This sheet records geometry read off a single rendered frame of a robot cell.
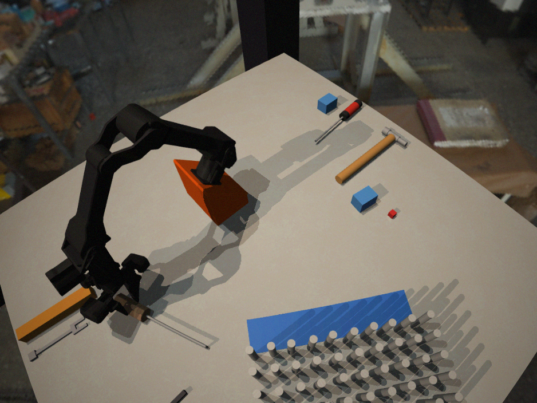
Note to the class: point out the blue block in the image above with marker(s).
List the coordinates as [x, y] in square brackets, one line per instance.
[364, 198]
[327, 103]

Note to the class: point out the wooden-handled hammer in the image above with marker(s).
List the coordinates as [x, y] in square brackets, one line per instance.
[370, 154]

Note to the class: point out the orange rectangular bar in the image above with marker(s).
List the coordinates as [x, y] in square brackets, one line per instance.
[54, 314]

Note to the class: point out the blue flat strip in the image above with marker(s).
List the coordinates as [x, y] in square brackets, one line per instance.
[301, 325]

